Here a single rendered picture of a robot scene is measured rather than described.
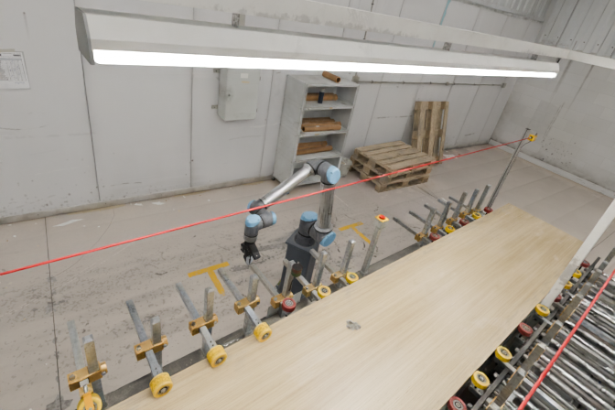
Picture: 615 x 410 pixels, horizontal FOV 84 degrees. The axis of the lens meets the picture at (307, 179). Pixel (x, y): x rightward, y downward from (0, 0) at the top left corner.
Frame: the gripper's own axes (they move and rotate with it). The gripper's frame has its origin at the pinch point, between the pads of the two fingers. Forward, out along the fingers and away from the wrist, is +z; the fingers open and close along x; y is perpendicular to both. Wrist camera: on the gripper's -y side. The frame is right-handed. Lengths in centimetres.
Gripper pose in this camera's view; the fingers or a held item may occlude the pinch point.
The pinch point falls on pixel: (249, 264)
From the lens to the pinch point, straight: 241.4
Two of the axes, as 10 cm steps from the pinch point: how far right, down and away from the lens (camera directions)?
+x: -7.7, 1.7, -6.1
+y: -6.1, -4.7, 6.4
